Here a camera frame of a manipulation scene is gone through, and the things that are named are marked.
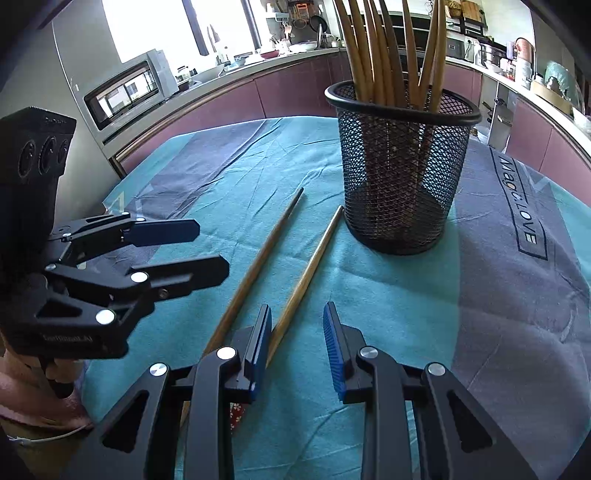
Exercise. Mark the person's left hand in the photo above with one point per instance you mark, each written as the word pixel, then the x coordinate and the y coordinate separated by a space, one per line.
pixel 76 369

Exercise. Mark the teal and grey tablecloth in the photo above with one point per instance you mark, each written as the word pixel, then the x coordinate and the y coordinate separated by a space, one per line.
pixel 415 300

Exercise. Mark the person's left forearm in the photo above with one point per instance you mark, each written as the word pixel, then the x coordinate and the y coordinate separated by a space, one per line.
pixel 27 401

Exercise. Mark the steel pot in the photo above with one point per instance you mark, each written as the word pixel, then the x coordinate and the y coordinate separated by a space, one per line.
pixel 491 54

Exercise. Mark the light wooden chopstick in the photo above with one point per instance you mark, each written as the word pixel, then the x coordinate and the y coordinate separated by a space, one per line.
pixel 307 277

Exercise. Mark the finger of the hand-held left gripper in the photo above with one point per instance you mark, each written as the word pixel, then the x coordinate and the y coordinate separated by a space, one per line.
pixel 161 230
pixel 194 274

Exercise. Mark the bunch of wooden chopsticks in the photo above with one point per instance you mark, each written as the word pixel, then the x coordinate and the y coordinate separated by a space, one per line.
pixel 364 60

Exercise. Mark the pink kettle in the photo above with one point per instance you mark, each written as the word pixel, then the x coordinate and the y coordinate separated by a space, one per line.
pixel 525 53

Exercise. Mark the green glass dome cover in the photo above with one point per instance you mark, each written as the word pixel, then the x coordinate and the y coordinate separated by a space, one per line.
pixel 561 81

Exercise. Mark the pink kitchen cabinets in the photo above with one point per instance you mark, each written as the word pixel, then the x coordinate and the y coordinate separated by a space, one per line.
pixel 286 90

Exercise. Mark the black mesh holder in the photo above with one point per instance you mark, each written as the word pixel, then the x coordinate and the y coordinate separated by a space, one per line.
pixel 397 175

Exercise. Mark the dark wooden chopstick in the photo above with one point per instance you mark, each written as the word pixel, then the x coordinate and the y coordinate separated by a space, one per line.
pixel 258 263

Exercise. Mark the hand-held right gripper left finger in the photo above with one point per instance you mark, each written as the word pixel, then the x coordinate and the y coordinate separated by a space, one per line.
pixel 261 350

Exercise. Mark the kitchen window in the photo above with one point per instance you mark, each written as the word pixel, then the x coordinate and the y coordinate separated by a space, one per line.
pixel 152 23

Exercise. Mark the silver microwave oven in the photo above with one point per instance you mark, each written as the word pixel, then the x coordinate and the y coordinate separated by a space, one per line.
pixel 129 90

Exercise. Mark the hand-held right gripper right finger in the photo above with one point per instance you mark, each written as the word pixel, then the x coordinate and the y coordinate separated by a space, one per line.
pixel 333 350

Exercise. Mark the black frying pan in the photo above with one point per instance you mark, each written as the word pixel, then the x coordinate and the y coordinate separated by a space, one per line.
pixel 317 23

